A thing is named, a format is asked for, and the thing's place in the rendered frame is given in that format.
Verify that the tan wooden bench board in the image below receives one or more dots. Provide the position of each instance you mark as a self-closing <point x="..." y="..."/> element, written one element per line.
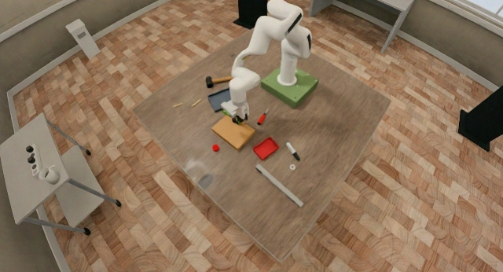
<point x="235" y="135"/>

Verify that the grey flat bar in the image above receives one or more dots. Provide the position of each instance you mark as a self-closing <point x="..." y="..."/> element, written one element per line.
<point x="278" y="185"/>

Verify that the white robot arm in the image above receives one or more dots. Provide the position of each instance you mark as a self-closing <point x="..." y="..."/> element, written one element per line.
<point x="296" y="45"/>

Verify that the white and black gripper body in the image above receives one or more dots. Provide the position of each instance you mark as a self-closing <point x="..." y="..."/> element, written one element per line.
<point x="242" y="110"/>

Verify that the black rubber mallet with wooden handle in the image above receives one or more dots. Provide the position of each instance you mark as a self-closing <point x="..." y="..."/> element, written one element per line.
<point x="210" y="81"/>

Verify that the white marker with black cap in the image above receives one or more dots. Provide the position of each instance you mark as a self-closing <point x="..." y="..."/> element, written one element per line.
<point x="292" y="150"/>

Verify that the red shallow tray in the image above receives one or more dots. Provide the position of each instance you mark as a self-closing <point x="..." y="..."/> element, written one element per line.
<point x="266" y="148"/>

